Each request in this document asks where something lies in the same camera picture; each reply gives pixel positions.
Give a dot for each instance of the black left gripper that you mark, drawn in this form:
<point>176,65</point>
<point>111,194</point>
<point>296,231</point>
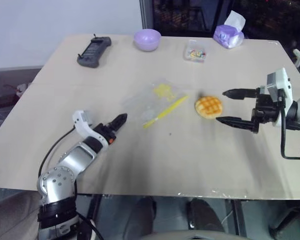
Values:
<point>103,131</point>

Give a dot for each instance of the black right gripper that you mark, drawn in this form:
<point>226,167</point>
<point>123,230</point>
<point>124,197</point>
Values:
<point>265,110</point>

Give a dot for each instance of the round orange snack bun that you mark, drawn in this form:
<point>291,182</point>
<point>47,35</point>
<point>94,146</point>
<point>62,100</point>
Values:
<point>208,107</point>

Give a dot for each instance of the clear yellow-zip plastic bag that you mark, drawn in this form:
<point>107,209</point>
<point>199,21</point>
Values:
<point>145,105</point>

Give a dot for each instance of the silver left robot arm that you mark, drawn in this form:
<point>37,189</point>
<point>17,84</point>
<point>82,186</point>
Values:
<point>75,155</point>

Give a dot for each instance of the small clear plastic box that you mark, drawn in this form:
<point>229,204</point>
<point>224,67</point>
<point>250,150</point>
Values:
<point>195,51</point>

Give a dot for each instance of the purple tissue pack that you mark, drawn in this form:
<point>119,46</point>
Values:
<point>227,36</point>

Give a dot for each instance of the black handheld controller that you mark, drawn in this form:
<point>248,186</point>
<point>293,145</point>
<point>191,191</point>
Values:
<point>93,51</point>

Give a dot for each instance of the purple plastic bowl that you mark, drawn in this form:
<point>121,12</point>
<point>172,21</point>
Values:
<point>147,40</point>

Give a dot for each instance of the black table leg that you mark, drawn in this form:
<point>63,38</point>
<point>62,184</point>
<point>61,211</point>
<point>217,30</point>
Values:
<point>237,217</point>
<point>96,210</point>

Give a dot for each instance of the red and white floor object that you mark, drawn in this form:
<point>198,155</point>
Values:
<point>22,89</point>

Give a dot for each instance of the dark rounded shape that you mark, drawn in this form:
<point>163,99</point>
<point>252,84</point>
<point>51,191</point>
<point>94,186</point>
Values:
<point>205,215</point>

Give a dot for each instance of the beige rounded cushion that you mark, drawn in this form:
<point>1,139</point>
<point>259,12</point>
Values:
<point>12,217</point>

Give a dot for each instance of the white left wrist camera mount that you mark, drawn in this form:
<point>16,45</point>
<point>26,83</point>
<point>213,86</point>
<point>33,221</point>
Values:
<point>81,126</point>

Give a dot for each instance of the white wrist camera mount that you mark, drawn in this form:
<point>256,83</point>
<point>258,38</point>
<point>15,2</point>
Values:
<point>285,85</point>
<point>81,126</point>

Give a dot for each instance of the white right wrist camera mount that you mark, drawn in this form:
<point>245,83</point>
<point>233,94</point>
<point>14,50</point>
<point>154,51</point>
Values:
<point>285,85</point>

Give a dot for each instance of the grey window frame post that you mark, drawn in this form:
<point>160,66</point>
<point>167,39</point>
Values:
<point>147,13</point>

